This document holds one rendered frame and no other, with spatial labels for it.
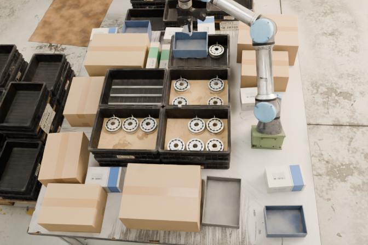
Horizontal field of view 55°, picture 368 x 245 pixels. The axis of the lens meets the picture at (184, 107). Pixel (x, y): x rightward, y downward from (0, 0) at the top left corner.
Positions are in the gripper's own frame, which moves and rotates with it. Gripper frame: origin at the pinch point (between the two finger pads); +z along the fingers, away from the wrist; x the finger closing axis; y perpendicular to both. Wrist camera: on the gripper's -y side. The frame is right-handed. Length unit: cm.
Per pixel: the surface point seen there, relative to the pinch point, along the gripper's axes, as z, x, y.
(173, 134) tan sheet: 34, 52, 7
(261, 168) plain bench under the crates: 48, 63, -45
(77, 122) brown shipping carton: 40, 42, 73
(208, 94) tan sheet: 31.1, 21.9, -11.6
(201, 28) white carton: 20.7, -31.5, -2.7
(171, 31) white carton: 29, -37, 21
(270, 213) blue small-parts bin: 51, 89, -50
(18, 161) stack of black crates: 89, 47, 136
